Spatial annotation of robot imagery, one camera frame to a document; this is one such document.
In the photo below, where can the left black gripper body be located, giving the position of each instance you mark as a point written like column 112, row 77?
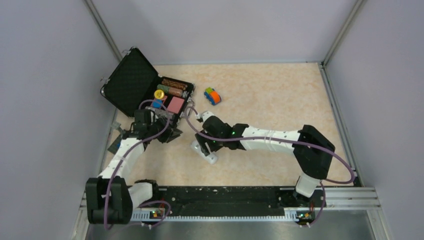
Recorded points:
column 157, row 124

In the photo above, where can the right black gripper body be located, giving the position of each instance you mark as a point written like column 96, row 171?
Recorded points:
column 213, row 144

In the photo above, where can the white remote control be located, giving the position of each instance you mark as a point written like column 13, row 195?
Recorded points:
column 211, row 158

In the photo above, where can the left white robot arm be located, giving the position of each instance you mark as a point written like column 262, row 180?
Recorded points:
column 109, row 199

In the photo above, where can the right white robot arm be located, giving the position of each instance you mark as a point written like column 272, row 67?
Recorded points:
column 312, row 150

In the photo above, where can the blue dealer chip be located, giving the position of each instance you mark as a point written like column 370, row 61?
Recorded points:
column 157, row 103

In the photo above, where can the colourful toy brick car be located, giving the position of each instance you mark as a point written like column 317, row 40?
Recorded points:
column 212, row 96

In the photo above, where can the pink playing card deck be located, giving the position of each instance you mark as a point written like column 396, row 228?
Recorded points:
column 175, row 104

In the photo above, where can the yellow big blind button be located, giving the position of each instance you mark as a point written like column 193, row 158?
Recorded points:
column 159, row 94

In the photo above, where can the green red chip stack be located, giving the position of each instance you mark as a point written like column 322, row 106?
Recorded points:
column 170, row 90

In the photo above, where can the black poker chip case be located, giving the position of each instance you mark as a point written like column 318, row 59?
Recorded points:
column 135, row 80

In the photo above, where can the brown chip stack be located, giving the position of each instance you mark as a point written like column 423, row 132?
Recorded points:
column 174, row 84

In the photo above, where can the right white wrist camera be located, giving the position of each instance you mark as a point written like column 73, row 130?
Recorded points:
column 203, row 116

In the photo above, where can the grey lego post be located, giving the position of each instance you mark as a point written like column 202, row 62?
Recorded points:
column 117, row 126

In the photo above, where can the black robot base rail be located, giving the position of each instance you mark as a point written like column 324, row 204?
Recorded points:
column 230, row 203

